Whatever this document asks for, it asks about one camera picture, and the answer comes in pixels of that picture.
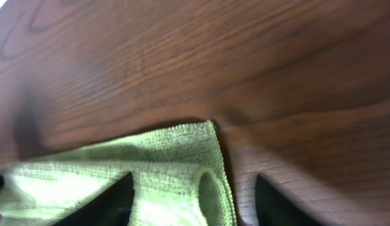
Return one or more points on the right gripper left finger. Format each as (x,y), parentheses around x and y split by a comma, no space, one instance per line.
(111,208)

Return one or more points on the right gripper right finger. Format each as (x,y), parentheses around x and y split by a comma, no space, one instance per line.
(274,209)

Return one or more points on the green microfiber cloth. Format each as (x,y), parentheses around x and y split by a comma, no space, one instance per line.
(178,173)

